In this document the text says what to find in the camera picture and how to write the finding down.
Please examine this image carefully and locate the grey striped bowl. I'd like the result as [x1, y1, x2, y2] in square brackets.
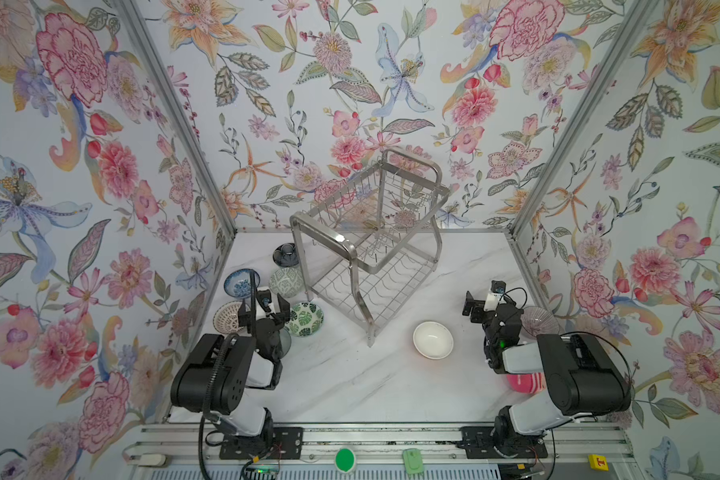
[521, 306, 561, 339]

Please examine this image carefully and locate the white bowl orange outside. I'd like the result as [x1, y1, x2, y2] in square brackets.
[412, 321, 454, 360]

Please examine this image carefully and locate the stainless steel dish rack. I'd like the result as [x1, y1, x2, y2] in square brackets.
[290, 148, 450, 346]

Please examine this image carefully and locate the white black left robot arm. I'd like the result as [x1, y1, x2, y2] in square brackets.
[170, 290, 291, 439]

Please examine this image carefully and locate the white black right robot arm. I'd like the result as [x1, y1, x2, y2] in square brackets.
[461, 292, 632, 459]

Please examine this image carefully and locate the white lattice pattern bowl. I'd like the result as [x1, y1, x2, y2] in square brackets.
[212, 301, 243, 335]

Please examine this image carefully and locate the green leaf pattern bowl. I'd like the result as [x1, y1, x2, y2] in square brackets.
[286, 302, 324, 337]

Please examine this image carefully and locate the green geometric pattern bowl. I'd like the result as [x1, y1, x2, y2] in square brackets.
[269, 266, 305, 299]

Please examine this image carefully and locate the blue floral bowl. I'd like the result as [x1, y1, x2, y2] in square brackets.
[223, 268, 260, 299]

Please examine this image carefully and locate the black patterned bowl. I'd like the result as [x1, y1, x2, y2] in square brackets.
[272, 242, 300, 268]

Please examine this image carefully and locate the pink plush pig toy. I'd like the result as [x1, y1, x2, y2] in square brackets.
[507, 372, 546, 395]

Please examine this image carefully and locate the light green rectangular device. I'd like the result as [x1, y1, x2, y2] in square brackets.
[402, 448, 425, 476]

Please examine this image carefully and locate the yellow tag block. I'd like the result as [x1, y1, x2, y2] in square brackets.
[588, 454, 609, 472]

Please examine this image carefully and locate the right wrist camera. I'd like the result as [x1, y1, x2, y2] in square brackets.
[483, 280, 507, 312]

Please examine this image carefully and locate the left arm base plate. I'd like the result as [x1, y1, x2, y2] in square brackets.
[219, 427, 304, 460]

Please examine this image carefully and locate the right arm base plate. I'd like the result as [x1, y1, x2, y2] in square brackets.
[456, 425, 548, 460]

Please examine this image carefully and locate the aluminium front rail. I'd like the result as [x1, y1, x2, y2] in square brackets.
[123, 422, 644, 479]

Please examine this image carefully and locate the white plug on rail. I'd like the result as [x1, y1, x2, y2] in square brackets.
[137, 453, 168, 468]

